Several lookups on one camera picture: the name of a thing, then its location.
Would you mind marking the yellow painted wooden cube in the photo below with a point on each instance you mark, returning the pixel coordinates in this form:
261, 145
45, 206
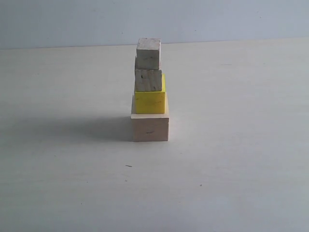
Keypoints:
151, 102

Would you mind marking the large light wooden cube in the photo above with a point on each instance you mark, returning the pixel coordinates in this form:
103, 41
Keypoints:
150, 127

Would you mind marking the medium plain wooden cube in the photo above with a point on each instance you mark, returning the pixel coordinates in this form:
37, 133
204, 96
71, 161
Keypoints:
148, 80

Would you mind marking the small wooden cube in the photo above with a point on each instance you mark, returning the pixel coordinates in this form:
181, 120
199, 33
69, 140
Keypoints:
148, 54

